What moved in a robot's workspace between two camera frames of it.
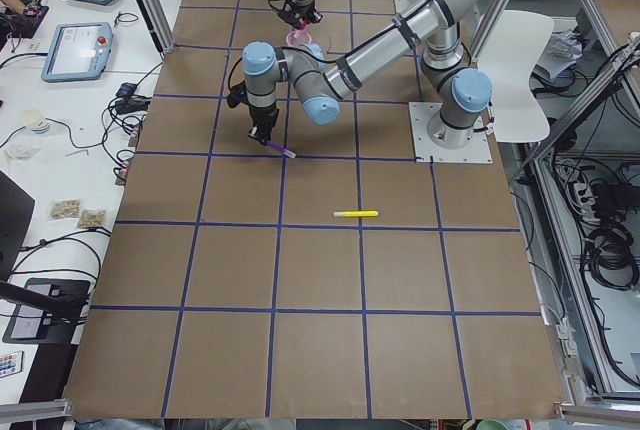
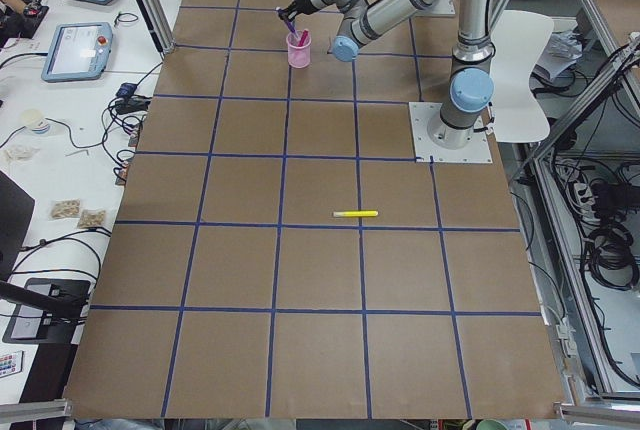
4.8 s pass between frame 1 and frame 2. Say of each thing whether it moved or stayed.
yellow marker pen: stayed
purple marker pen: moved
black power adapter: stayed
